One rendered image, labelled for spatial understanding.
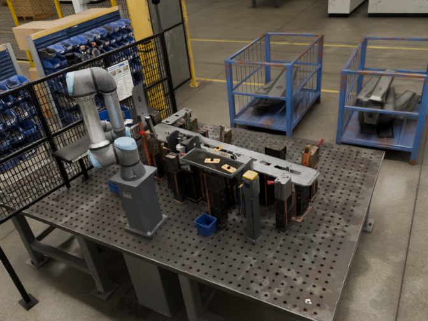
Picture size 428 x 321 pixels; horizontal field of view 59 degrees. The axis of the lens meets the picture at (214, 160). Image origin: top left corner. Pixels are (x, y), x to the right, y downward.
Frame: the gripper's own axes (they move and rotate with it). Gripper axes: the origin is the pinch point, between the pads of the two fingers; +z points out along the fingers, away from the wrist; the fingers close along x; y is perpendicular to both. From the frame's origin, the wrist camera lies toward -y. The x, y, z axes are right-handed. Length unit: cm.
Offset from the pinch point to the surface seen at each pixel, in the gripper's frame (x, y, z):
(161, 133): 1.4, -5.7, 36.4
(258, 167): -1, 83, 33
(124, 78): 36, -55, 32
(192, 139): 5.9, 45.5, 10.0
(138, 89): 29.2, -26.6, 23.6
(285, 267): -47, 122, 17
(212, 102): 47, -154, 289
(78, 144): -21, -47, -4
